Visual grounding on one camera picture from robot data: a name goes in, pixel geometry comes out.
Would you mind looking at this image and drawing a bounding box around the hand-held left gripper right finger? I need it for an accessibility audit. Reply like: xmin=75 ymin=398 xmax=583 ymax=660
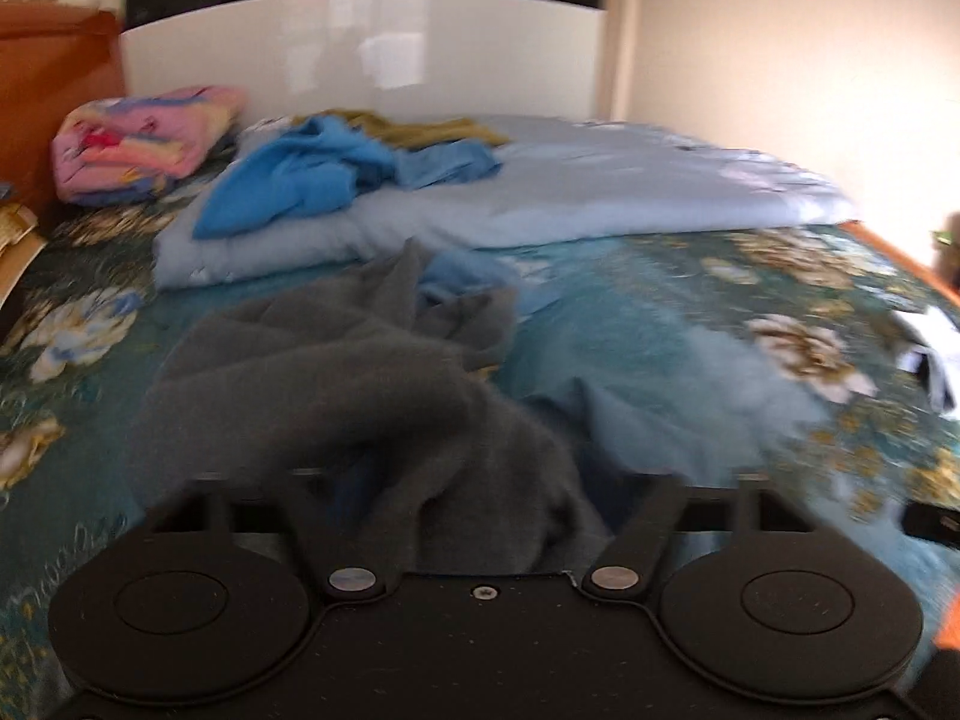
xmin=583 ymin=472 xmax=820 ymax=604

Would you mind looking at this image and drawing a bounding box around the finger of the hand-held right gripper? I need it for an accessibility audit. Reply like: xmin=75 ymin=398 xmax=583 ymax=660
xmin=902 ymin=499 xmax=960 ymax=542

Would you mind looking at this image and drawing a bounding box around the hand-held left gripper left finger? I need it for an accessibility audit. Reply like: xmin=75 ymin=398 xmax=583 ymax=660
xmin=146 ymin=469 xmax=385 ymax=602

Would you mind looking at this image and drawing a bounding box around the grey sweater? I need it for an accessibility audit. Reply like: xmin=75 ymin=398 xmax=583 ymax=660
xmin=127 ymin=236 xmax=612 ymax=575

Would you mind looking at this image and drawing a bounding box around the light blue garment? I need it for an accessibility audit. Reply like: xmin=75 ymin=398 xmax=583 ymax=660
xmin=420 ymin=249 xmax=830 ymax=541

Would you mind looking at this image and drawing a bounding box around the white and black cloth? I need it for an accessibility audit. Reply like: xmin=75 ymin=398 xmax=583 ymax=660
xmin=892 ymin=306 xmax=960 ymax=417

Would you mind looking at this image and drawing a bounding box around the teal floral bed sheet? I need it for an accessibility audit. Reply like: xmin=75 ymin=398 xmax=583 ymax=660
xmin=0 ymin=116 xmax=960 ymax=720

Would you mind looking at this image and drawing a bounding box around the light blue folded quilt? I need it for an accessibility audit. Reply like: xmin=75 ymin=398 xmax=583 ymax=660
xmin=152 ymin=114 xmax=862 ymax=290

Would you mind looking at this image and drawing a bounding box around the olive green garment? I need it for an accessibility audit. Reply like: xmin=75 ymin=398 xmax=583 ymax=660
xmin=296 ymin=110 xmax=512 ymax=149

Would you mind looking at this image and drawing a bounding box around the cream folded cloth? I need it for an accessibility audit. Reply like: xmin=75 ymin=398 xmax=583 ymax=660
xmin=0 ymin=201 xmax=47 ymax=301

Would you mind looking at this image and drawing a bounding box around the white wardrobe with black stripe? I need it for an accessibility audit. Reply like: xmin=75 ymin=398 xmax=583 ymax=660
xmin=118 ymin=0 xmax=610 ymax=126

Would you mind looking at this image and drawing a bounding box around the wooden bed frame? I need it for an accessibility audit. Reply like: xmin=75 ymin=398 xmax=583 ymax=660
xmin=0 ymin=3 xmax=960 ymax=320

